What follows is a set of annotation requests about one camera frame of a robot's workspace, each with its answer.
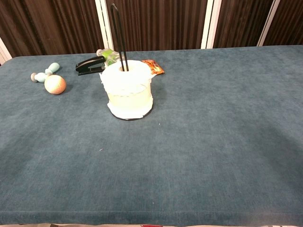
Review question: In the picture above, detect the white toilet paper roll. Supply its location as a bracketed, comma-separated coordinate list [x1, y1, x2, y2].
[98, 60, 157, 119]

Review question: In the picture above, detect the black metal paper stand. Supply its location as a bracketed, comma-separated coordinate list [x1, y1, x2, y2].
[110, 3, 152, 122]

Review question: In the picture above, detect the orange green snack packet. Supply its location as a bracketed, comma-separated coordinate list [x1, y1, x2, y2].
[141, 59, 165, 76]

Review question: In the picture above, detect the clear bottle green label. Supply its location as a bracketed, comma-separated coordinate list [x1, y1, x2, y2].
[96, 48, 121, 66]

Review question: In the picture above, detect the black stapler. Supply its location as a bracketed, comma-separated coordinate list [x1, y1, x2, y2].
[75, 56, 106, 76]

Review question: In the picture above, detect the brown pleated curtain panel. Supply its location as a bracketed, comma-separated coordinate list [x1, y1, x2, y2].
[104, 0, 208, 52]
[213, 0, 275, 49]
[263, 0, 303, 47]
[0, 0, 105, 59]

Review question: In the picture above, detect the round wooden ball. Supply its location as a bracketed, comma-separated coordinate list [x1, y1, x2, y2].
[44, 74, 67, 95]

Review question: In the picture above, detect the teal toy hammer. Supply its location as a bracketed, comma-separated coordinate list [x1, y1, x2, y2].
[30, 62, 60, 84]

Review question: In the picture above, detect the white partition frame post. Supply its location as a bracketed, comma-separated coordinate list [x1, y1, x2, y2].
[0, 37, 12, 66]
[200, 0, 222, 49]
[94, 0, 115, 52]
[256, 0, 281, 47]

